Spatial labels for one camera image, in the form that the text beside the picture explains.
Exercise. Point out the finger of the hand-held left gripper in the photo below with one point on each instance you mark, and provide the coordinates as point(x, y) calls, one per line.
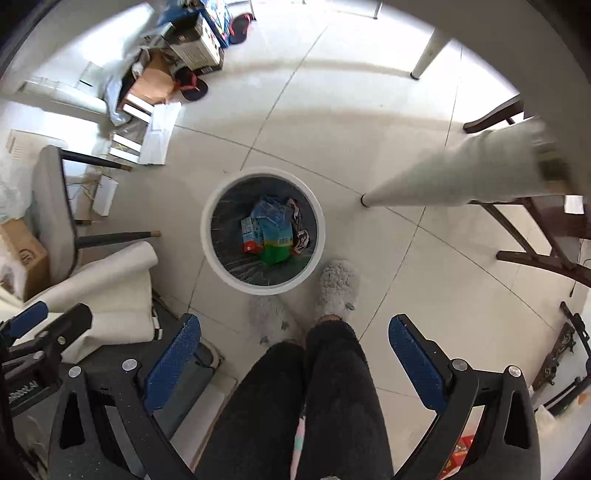
point(27, 318)
point(69, 321)

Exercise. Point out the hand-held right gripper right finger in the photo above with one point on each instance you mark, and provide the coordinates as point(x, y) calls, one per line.
point(415, 369)

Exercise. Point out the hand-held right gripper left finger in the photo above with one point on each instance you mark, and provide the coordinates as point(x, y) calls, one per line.
point(173, 364)

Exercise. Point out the white round trash bin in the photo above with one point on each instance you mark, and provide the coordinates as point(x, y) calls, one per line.
point(277, 175)

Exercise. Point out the white paper roll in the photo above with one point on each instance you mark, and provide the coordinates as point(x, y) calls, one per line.
point(106, 277)

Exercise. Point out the brown cardboard box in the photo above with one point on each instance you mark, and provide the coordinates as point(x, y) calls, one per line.
point(23, 256)

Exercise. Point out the person's right leg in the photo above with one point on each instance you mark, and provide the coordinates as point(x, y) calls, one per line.
point(341, 406)

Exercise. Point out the person's leg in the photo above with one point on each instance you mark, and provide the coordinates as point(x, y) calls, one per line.
point(341, 406)
point(258, 415)

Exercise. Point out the red snack packet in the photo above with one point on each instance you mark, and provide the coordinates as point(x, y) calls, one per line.
point(455, 454)

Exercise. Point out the person's left leg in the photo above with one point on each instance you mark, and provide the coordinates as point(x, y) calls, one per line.
point(258, 415)

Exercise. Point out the grey fluffy slipper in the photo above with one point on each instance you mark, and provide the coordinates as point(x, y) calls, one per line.
point(270, 318)
point(339, 290)

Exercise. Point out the grey padded chair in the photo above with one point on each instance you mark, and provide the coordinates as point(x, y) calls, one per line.
point(53, 212)

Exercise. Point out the small white box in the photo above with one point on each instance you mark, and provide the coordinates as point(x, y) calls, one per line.
point(104, 196)

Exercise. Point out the white green printed bag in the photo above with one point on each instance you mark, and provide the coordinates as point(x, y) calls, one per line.
point(9, 184)

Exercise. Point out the dark carved wooden stand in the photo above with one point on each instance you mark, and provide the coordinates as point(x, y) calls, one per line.
point(556, 355)

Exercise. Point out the light blue drink carton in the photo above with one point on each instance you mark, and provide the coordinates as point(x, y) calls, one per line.
point(249, 235)

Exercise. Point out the green packet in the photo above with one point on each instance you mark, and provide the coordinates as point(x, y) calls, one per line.
point(277, 251)

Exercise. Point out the dark wooden chair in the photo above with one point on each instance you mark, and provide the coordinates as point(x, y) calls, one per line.
point(531, 258)

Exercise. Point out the white slotted panel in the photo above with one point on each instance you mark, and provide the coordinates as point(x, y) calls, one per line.
point(23, 143)

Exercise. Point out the red white snack wrapper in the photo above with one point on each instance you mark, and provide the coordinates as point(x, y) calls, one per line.
point(301, 233)

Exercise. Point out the blue plastic bag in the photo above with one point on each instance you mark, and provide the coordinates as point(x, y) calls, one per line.
point(272, 217)

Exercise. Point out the white flat cardboard box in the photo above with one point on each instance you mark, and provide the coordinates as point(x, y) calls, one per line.
point(159, 134)

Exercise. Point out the white paper sheet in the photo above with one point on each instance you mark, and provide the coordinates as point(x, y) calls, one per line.
point(574, 204)

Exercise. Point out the white crumpled plastic bag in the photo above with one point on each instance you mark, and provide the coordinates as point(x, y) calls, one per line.
point(115, 92)

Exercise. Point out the red black slipper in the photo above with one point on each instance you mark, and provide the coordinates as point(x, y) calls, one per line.
point(191, 85)
point(240, 25)

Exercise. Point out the white appliance box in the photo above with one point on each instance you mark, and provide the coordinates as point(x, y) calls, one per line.
point(198, 44)

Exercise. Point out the white dining table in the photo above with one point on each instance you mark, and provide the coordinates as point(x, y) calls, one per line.
point(545, 83)

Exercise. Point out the blue printed box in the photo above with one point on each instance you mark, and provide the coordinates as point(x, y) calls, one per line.
point(219, 16)

